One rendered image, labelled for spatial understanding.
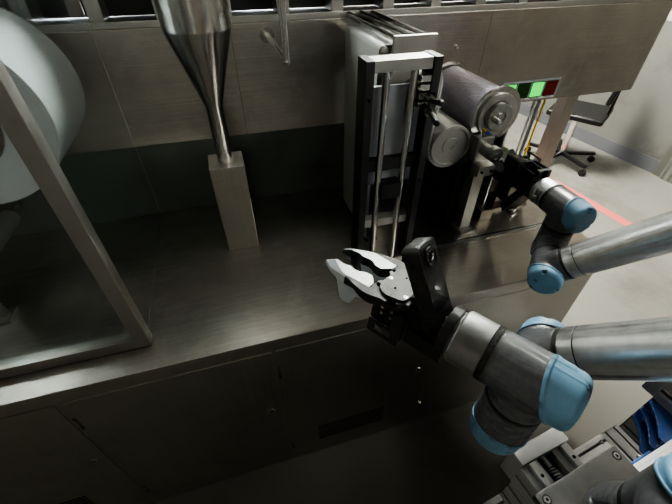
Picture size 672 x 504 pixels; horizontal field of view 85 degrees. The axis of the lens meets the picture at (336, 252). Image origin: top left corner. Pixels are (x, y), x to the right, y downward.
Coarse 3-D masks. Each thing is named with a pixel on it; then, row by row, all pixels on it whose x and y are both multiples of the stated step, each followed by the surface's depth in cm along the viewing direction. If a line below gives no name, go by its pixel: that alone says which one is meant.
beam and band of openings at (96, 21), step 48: (96, 0) 86; (144, 0) 94; (240, 0) 99; (288, 0) 97; (336, 0) 100; (384, 0) 103; (432, 0) 107; (480, 0) 110; (528, 0) 118; (576, 0) 119; (624, 0) 123
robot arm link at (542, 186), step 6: (540, 180) 93; (546, 180) 92; (552, 180) 92; (534, 186) 94; (540, 186) 92; (546, 186) 91; (552, 186) 96; (534, 192) 93; (540, 192) 92; (534, 198) 93
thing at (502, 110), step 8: (496, 104) 95; (504, 104) 94; (488, 112) 96; (496, 112) 95; (504, 112) 96; (512, 112) 97; (488, 120) 96; (504, 120) 98; (488, 128) 98; (496, 128) 99
